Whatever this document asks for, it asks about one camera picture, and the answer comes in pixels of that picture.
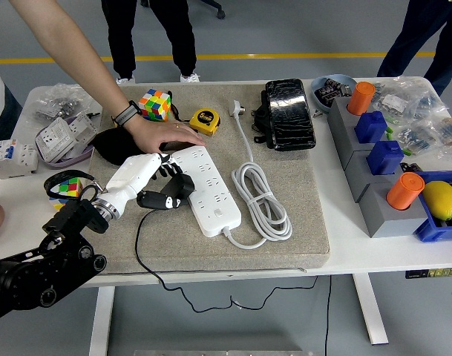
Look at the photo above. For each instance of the small colourful puzzle cube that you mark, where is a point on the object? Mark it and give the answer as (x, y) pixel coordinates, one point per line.
(71, 187)

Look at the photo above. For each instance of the person's left hand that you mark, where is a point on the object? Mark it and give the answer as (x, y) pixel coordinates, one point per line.
(155, 133)

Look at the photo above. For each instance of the green plastic clip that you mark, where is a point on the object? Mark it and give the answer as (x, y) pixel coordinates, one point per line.
(390, 130)
(407, 151)

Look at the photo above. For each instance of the small dark metal tool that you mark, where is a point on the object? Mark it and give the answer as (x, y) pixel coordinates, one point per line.
(94, 114)

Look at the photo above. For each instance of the white power strip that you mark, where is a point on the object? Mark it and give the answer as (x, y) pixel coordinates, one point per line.
(218, 207)

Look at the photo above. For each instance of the blue plastic bin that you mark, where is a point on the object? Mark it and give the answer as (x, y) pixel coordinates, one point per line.
(433, 231)

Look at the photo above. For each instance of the large white wall socket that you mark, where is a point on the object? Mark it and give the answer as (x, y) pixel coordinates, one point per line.
(55, 137)

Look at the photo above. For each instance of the black power adapter plug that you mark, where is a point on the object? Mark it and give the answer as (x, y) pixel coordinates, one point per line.
(181, 185)

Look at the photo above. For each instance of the small white wall socket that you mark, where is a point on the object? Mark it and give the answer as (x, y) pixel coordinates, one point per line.
(82, 126)

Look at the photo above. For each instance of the yellow lemon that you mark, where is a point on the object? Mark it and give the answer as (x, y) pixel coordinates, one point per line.
(441, 200)

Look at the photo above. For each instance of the small metal clip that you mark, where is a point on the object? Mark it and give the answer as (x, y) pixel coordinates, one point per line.
(317, 113)

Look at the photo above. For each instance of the large colourful puzzle cube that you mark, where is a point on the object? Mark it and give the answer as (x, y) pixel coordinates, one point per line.
(155, 104)

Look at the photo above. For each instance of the white table leg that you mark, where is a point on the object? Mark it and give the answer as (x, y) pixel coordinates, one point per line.
(370, 315)
(101, 322)

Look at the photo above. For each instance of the yellow square tape measure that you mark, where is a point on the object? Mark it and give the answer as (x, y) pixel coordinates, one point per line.
(205, 120)

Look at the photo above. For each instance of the orange cylinder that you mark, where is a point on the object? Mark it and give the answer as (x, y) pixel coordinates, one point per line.
(360, 98)
(405, 191)

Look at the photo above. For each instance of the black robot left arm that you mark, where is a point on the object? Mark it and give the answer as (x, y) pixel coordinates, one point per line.
(58, 267)

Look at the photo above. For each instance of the light blue bowl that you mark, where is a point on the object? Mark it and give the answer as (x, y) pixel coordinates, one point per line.
(322, 107)

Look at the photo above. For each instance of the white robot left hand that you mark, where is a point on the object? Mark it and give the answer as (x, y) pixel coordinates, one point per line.
(131, 176)

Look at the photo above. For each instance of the clear bag of white parts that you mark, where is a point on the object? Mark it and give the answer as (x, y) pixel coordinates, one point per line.
(407, 96)

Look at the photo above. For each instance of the black electronic module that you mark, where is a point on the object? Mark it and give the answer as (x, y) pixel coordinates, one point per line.
(411, 167)

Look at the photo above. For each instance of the grey socket block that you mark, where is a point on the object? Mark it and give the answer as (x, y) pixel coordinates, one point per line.
(355, 178)
(381, 219)
(338, 122)

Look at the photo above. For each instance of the clear bag of metal screws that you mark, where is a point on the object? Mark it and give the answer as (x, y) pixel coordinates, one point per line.
(55, 104)

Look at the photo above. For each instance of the grey-brown mat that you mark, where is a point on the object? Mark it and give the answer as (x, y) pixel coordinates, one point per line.
(292, 185)

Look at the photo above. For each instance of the person's left forearm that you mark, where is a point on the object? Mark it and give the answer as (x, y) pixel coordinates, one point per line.
(73, 52)

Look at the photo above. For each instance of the black capacitors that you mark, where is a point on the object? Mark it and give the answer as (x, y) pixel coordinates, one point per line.
(331, 91)

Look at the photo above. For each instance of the black wristband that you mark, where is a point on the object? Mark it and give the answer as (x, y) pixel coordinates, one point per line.
(126, 115)

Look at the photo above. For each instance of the black cloth pouch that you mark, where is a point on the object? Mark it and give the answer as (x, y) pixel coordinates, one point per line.
(110, 148)

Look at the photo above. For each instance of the table control panel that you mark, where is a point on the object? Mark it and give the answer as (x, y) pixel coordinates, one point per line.
(433, 273)

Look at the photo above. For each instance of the clear bag of blue parts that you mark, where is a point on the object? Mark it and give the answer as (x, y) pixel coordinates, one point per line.
(418, 137)

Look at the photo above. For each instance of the blue block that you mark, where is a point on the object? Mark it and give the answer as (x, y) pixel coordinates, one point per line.
(370, 128)
(385, 157)

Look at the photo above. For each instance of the white circuit breaker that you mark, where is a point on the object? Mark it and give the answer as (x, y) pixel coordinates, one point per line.
(14, 159)

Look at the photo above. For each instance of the black glossy cracked device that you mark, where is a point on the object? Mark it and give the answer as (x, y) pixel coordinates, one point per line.
(290, 115)

